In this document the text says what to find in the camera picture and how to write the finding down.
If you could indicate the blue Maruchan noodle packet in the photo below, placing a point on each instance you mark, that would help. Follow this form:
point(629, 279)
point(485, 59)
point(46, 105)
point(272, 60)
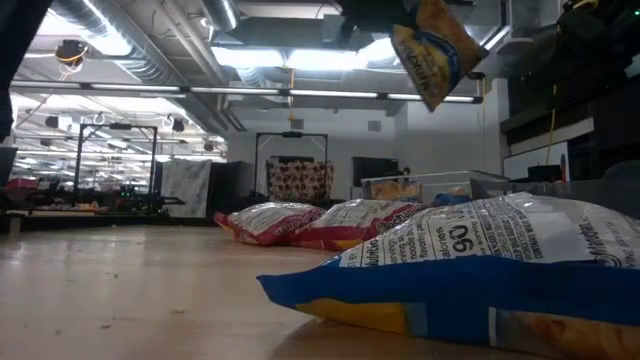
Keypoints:
point(435, 65)
point(450, 200)
point(450, 290)
point(395, 191)

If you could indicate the red Maruchan noodle packet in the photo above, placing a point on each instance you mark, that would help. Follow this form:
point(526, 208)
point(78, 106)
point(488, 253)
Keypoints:
point(270, 220)
point(350, 220)

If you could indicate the long ceiling light bar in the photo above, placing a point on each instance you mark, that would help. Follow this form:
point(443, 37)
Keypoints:
point(235, 91)

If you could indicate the black monitor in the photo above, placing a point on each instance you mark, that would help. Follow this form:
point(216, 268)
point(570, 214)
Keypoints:
point(7, 167)
point(375, 170)

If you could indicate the red patterned cloth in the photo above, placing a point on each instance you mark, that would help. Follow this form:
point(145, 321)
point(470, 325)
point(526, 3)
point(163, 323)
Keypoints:
point(300, 180)

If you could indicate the white board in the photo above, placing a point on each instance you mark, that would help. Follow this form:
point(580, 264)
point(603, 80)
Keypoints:
point(535, 157)

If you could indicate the black ceiling speaker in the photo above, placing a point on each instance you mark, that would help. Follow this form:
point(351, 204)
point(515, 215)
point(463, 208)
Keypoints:
point(178, 125)
point(51, 121)

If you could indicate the black cabinet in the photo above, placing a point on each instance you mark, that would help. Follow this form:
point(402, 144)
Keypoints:
point(227, 187)

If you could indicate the black box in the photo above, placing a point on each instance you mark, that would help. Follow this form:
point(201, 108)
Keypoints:
point(545, 173)

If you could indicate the white cover sheet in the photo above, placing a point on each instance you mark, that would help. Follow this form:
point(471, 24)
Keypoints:
point(185, 185)

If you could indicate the black background robot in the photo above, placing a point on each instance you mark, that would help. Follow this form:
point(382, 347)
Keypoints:
point(150, 202)

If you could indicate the smoky grey plastic bin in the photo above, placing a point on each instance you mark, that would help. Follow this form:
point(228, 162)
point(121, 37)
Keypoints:
point(620, 185)

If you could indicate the small noodle crumb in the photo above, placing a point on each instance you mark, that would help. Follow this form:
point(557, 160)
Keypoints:
point(177, 310)

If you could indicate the long dark bench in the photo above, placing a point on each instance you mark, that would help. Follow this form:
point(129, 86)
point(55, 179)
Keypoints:
point(60, 220)

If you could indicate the red crate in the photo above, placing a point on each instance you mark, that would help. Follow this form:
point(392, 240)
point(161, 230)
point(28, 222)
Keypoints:
point(22, 184)

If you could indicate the grey wall vent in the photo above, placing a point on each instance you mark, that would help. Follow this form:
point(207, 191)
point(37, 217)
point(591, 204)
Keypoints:
point(374, 126)
point(296, 124)

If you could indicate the round metal air duct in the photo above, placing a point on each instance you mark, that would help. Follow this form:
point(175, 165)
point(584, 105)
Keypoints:
point(220, 12)

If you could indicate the black robot station frame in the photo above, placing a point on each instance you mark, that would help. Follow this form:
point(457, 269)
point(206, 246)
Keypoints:
point(78, 160)
point(256, 165)

